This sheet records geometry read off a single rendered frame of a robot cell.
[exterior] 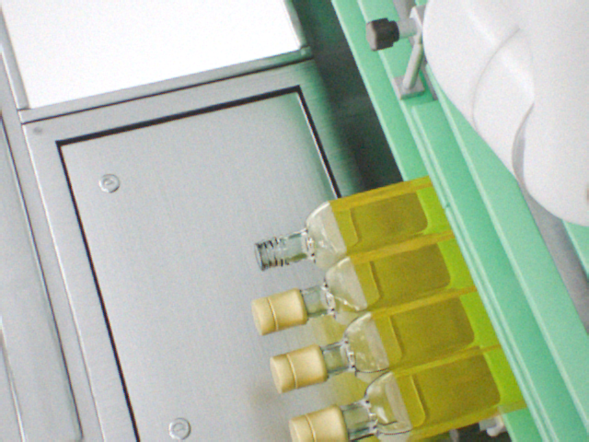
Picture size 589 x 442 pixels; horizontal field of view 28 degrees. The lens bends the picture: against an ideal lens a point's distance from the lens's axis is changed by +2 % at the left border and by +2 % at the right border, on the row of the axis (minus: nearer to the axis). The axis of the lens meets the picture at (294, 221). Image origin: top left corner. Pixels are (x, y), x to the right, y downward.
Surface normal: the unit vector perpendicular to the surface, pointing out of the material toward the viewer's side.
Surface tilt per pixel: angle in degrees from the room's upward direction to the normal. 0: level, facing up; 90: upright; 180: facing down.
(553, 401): 90
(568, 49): 66
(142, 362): 90
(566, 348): 90
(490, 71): 31
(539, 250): 90
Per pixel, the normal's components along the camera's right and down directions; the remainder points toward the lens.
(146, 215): 0.08, -0.43
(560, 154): -0.29, 0.74
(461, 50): -0.88, 0.00
